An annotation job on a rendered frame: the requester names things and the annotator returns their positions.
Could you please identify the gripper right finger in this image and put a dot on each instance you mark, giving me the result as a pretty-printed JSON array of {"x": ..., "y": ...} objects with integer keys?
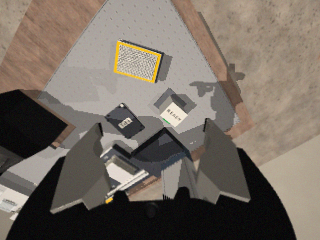
[{"x": 227, "y": 177}]

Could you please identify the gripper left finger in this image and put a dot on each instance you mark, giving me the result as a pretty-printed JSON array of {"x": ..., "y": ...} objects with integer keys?
[{"x": 76, "y": 183}]

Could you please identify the yellow tip rack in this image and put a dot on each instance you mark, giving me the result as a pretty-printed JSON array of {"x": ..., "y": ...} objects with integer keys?
[{"x": 136, "y": 62}]

